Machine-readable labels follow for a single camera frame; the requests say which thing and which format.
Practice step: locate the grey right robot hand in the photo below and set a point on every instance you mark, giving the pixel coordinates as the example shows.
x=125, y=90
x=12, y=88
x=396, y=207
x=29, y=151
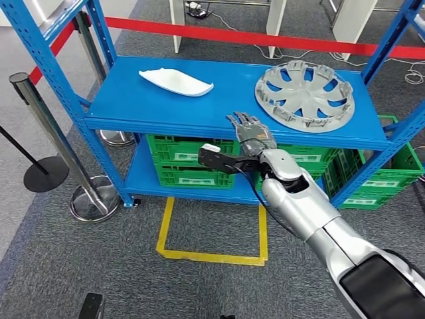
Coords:
x=254, y=134

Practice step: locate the silver wheel hubcap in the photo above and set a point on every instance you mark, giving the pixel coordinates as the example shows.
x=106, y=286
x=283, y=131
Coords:
x=298, y=94

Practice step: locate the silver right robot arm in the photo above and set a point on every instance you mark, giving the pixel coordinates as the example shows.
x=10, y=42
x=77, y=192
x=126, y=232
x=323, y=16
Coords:
x=315, y=211

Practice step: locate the blue metal shelf rack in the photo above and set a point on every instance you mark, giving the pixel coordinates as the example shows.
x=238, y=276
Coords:
x=215, y=110

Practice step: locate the white plastic car part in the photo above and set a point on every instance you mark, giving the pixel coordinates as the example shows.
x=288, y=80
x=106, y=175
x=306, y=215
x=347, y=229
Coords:
x=175, y=81

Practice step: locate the power strip with plugs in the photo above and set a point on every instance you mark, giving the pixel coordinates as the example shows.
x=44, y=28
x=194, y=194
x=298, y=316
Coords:
x=196, y=9

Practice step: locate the white desk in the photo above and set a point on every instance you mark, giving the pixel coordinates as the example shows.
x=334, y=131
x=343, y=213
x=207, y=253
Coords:
x=352, y=22
x=177, y=22

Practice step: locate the tall green plastic crate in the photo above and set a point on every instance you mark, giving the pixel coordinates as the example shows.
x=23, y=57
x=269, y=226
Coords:
x=398, y=171

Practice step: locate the dark robot foot plate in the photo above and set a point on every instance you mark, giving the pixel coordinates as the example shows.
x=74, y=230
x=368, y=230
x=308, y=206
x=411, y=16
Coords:
x=91, y=306

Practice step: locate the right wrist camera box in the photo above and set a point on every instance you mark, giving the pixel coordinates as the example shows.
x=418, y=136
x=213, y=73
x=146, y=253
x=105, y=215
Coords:
x=219, y=159

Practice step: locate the chrome stanchion post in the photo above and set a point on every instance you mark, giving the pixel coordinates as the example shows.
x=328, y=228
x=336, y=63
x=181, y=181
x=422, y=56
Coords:
x=50, y=132
x=91, y=50

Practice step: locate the black stanchion post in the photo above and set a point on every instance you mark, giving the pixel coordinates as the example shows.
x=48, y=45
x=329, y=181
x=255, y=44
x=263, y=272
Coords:
x=46, y=174

